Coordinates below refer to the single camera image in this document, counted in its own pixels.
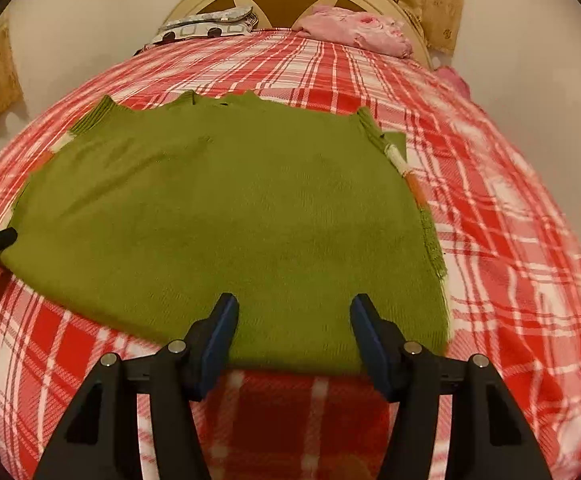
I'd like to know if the grey white patterned pillow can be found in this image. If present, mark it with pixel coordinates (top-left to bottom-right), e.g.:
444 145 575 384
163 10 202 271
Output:
150 6 259 44

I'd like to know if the pink folded blanket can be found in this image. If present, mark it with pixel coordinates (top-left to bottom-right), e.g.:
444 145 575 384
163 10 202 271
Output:
292 6 413 58

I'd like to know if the green orange cream striped sweater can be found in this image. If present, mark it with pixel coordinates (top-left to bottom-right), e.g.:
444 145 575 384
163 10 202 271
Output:
1 91 450 375

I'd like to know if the pink cloth at bedside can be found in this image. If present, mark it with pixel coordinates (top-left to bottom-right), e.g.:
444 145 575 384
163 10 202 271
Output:
434 66 471 100

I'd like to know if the red white plaid bed sheet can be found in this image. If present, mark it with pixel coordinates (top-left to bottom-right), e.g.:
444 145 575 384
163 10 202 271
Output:
0 30 581 479

